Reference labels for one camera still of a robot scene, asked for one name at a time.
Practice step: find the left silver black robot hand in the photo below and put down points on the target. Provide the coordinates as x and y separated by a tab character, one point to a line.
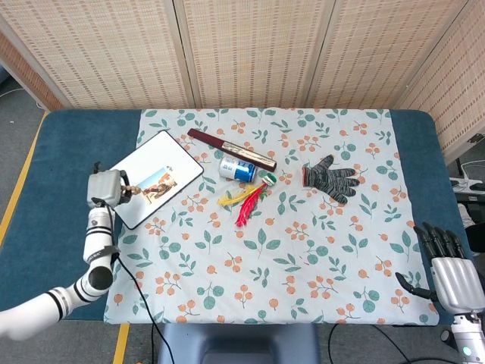
104	187

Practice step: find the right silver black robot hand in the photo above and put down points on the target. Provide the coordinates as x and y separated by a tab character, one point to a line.
456	282

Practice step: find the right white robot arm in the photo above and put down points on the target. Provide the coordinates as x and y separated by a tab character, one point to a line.
468	337

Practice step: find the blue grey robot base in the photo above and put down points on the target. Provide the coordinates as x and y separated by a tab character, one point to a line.
238	343

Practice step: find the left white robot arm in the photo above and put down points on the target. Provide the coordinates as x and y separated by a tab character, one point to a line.
96	242

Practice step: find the black equipment on floor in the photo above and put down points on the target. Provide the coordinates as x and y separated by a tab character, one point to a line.
477	235

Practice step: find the white board with photo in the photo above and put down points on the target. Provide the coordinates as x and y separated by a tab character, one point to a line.
163	159

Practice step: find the blue white drink can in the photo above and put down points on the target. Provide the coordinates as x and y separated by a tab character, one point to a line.
238	169

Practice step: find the dark red folded fan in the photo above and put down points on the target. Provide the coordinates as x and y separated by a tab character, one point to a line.
235	148

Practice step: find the red yellow feather shuttlecock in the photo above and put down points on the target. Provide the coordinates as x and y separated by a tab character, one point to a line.
248	206

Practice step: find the grey knit work glove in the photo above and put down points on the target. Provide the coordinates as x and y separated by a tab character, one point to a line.
327	178

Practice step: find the floral patterned tablecloth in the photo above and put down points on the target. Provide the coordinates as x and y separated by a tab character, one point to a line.
284	235

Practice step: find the woven bamboo folding screen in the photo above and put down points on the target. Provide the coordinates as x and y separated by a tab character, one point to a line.
246	53

